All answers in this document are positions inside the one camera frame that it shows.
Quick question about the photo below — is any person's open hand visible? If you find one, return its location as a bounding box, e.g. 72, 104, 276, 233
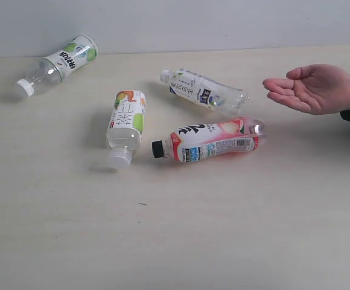
262, 64, 350, 115

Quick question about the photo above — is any pink bottle black cap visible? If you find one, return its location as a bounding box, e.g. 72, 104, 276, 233
151, 117, 267, 163

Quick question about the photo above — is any clear bottle white blue label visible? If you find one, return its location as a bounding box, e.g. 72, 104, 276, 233
160, 68, 249, 117

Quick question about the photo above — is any white orange green label bottle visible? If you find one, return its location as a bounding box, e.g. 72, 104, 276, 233
106, 90, 146, 170

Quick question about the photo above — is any clear bottle green white label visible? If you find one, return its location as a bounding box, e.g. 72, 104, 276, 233
14, 34, 98, 97

